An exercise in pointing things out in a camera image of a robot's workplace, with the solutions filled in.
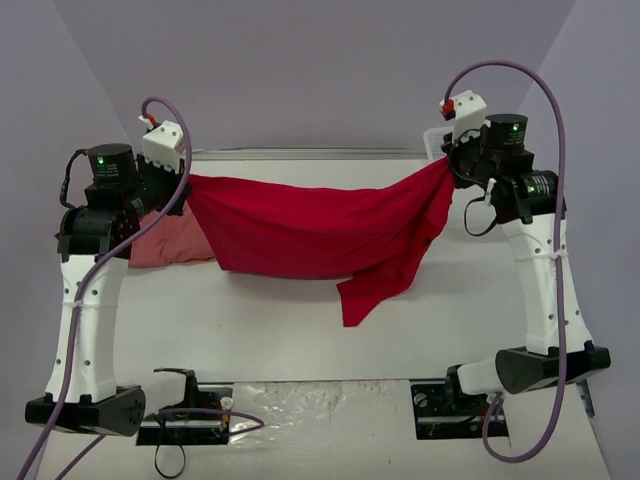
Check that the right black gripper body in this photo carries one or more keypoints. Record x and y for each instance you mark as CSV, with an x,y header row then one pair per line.
x,y
456,163

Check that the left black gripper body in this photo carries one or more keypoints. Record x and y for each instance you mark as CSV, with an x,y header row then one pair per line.
x,y
170,187

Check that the red t-shirt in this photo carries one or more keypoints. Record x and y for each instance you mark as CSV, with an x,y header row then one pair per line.
x,y
372,240

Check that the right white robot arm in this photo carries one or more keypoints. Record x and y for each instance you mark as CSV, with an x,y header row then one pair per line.
x,y
531,211

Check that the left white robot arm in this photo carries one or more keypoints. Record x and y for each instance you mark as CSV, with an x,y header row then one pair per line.
x,y
94,243

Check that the white plastic basket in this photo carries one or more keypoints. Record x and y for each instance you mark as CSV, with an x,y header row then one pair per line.
x,y
433,139

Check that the pink folded t-shirt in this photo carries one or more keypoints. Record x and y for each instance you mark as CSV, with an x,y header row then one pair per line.
x,y
174,240

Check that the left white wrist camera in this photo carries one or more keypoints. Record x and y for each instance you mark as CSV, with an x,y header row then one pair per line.
x,y
162,142

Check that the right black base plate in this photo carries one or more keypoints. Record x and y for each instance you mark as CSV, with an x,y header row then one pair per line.
x,y
443,412

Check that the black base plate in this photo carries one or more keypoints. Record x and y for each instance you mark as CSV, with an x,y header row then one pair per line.
x,y
183,411
443,412

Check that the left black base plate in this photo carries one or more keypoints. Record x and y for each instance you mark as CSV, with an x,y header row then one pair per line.
x,y
183,411

